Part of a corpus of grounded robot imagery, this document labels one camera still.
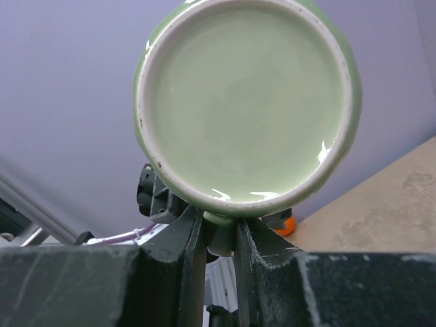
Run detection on aluminium frame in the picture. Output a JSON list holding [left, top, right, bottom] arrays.
[[1, 174, 80, 247]]

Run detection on orange fruit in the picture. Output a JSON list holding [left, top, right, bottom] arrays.
[[273, 216, 297, 237]]

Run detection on green mug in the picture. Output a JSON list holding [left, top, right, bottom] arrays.
[[133, 1, 362, 256]]

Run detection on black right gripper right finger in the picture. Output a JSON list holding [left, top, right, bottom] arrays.
[[234, 219, 435, 326]]

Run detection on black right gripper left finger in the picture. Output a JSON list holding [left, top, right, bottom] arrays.
[[1, 206, 206, 326]]

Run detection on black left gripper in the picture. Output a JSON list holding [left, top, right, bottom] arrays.
[[136, 163, 184, 223]]

